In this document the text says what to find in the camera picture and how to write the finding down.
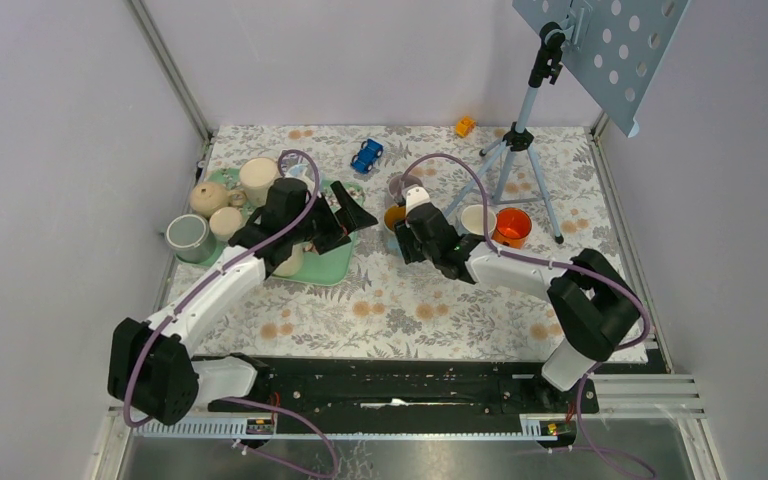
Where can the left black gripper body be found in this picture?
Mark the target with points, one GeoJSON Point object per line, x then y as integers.
{"type": "Point", "coordinates": [321, 225]}

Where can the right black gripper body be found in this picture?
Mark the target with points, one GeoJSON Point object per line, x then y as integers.
{"type": "Point", "coordinates": [429, 253]}

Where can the blue mug yellow inside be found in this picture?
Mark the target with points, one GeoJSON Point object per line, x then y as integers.
{"type": "Point", "coordinates": [393, 215]}

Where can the orange mug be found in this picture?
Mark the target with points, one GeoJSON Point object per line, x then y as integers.
{"type": "Point", "coordinates": [513, 227]}

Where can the light blue upside-down mug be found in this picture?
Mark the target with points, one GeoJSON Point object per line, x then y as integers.
{"type": "Point", "coordinates": [301, 172]}

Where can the mauve pink mug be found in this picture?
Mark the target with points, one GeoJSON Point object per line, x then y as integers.
{"type": "Point", "coordinates": [396, 187]}

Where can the cream upside-down mug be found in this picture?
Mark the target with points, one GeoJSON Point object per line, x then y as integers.
{"type": "Point", "coordinates": [293, 264]}

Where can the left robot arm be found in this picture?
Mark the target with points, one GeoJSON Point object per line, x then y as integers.
{"type": "Point", "coordinates": [152, 366]}

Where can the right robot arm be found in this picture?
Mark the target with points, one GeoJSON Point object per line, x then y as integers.
{"type": "Point", "coordinates": [593, 305]}

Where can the tall beige cup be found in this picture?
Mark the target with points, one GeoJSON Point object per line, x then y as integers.
{"type": "Point", "coordinates": [256, 176]}

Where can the small beige cup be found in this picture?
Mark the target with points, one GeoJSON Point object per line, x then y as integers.
{"type": "Point", "coordinates": [225, 222]}

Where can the blue toy car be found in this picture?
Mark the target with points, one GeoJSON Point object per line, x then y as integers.
{"type": "Point", "coordinates": [364, 160]}

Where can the beige teapot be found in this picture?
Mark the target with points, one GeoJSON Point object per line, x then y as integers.
{"type": "Point", "coordinates": [206, 198]}

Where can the light blue tripod stand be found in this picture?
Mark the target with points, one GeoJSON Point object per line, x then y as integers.
{"type": "Point", "coordinates": [523, 132]}

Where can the floral table cloth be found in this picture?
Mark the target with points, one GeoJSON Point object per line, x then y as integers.
{"type": "Point", "coordinates": [384, 308]}

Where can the grey metal cup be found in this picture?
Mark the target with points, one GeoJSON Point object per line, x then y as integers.
{"type": "Point", "coordinates": [190, 238]}

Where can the orange toy block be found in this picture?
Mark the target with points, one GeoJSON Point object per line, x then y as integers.
{"type": "Point", "coordinates": [464, 126]}

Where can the perforated grey panel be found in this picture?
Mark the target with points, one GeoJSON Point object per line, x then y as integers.
{"type": "Point", "coordinates": [612, 48]}

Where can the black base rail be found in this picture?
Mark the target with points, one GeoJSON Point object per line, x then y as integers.
{"type": "Point", "coordinates": [343, 396]}

